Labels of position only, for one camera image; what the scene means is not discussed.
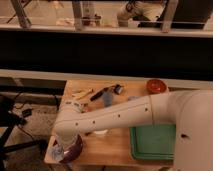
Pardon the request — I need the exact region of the purple bowl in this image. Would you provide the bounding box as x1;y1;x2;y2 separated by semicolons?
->
58;135;83;163

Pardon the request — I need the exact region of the light blue towel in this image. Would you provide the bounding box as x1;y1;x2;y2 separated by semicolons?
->
49;144;64;161

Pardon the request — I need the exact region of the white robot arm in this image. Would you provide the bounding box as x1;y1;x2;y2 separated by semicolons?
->
54;90;213;171

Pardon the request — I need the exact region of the red bowl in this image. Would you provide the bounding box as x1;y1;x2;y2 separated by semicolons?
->
146;79;167;94

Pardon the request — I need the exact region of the small black box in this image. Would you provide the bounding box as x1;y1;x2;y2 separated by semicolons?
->
114;84;123;95

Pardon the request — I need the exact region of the wooden utensil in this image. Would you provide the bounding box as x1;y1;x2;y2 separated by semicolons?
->
72;89;93;100

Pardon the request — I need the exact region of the white cup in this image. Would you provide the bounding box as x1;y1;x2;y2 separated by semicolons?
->
93;130;108;135

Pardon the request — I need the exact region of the green tray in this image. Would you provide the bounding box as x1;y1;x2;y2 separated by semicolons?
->
130;125;176;161

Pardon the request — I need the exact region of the black tripod stand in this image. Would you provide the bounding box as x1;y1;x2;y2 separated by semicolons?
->
0;94;47;171

